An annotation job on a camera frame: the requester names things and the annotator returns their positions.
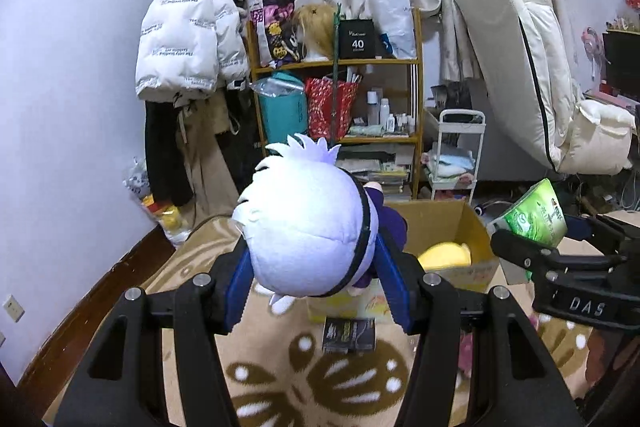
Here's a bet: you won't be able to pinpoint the cardboard box with yellow print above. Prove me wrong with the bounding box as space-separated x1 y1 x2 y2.
307 199 499 324

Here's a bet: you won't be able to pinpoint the plastic bag of toys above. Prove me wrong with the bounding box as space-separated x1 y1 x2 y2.
122 158 191 248

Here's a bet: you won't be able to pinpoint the wooden shelf rack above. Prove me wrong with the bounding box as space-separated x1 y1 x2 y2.
245 7 426 200

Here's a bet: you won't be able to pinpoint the yellow round plush toy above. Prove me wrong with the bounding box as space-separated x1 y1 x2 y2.
418 242 472 271

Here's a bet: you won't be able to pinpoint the teal paper bag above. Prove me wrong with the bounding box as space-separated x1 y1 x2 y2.
254 72 308 143

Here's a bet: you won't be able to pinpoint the red patterned gift bag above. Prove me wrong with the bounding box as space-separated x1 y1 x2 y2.
305 77 359 140

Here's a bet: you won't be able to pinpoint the black box marked 40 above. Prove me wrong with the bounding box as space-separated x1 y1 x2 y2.
338 18 375 60

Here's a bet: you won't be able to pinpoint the cream folded mattress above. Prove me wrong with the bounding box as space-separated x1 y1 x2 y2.
453 0 586 172

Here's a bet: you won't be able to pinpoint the white wall socket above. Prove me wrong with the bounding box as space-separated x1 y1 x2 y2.
2 295 25 323

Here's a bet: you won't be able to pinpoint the cartoon print bag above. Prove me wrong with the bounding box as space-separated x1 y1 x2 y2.
250 0 300 68

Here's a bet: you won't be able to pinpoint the white plastic bag on shelf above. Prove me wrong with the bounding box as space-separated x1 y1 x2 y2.
370 0 416 60

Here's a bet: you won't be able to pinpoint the blonde wig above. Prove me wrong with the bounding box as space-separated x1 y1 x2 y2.
294 3 335 62

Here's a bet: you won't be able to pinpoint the pink bear plush toy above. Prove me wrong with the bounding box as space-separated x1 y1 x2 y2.
458 312 546 381

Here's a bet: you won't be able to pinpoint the white cosmetic bottles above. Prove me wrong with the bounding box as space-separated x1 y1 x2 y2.
366 90 414 136

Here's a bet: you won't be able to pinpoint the white haired purple plush doll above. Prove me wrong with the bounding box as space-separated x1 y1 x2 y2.
232 133 408 299

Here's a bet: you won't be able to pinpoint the beige hanging coat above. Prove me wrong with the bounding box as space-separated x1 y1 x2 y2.
177 90 239 228

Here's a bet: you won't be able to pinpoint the white rolling cart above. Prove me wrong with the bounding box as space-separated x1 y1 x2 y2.
421 108 486 202

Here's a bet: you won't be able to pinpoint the small black card box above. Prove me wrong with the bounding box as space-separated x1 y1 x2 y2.
322 317 376 355

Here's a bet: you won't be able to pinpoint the white puffer jacket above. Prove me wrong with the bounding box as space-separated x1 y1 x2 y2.
136 0 248 107

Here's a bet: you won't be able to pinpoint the green thin pole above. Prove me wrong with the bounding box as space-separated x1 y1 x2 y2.
330 3 342 145

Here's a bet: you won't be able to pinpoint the green tissue packet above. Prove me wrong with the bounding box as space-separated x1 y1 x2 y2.
487 179 567 247

